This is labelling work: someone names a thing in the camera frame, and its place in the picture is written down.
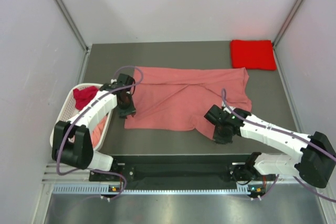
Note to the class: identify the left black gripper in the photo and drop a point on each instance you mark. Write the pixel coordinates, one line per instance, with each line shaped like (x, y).
(130, 110)

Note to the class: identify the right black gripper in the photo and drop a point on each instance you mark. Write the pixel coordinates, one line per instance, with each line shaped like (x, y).
(220, 139)

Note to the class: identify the salmon pink t shirt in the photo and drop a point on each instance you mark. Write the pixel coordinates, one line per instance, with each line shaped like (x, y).
(178, 99)

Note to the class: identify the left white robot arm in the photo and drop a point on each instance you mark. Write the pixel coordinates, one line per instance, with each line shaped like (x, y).
(72, 144)

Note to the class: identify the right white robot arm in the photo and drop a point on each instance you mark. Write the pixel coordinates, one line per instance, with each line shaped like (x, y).
(310, 157)

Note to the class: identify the light pink t shirt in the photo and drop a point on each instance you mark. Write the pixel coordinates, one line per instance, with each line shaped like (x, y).
(97, 132)

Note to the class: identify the crimson crumpled t shirt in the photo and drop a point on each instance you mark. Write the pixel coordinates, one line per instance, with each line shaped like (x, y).
(84, 96)

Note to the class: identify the white plastic laundry basket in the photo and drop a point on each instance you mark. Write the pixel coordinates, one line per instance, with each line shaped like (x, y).
(68, 110)

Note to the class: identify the folded red t shirt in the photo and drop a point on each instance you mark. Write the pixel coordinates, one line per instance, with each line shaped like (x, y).
(252, 54)

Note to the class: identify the left aluminium frame post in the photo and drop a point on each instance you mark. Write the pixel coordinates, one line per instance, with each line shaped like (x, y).
(69, 20)

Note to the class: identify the aluminium frame post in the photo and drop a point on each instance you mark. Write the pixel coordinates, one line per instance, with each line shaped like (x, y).
(288, 20)
(69, 20)

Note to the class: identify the grey slotted cable duct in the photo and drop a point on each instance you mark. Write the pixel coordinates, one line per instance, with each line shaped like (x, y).
(104, 189)

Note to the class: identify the right aluminium frame post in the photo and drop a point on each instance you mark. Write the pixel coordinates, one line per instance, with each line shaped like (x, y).
(288, 20)

